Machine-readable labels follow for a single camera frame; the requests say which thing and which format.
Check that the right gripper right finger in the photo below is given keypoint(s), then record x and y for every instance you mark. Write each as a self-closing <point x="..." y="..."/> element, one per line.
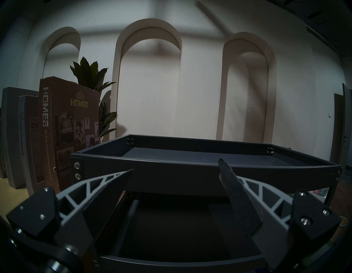
<point x="247" y="209"/>

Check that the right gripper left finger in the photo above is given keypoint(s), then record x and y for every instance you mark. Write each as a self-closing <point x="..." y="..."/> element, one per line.
<point x="74" y="228"/>

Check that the light wooden display table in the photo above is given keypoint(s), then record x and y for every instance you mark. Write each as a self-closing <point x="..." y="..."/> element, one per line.
<point x="11" y="198"/>

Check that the black metal shelf cart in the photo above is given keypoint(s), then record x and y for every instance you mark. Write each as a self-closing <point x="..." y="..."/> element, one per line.
<point x="178" y="173"/>

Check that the grey Discontent book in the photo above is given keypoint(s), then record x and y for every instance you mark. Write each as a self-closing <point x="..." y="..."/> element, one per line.
<point x="29" y="143"/>

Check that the yellow plastic bucket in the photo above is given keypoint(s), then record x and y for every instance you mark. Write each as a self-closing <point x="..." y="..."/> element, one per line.
<point x="343" y="221"/>

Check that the brown HOMES book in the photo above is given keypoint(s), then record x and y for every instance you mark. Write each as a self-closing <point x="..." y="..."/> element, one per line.
<point x="68" y="123"/>

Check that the large grey SPECIAL ISSUE book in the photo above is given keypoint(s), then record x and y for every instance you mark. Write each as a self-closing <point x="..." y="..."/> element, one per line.
<point x="11" y="132"/>

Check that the dark grey door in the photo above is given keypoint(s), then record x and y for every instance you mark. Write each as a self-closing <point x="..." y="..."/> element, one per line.
<point x="342" y="123"/>

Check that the tall green potted plant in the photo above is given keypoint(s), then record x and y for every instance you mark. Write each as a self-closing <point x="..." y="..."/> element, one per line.
<point x="88" y="73"/>

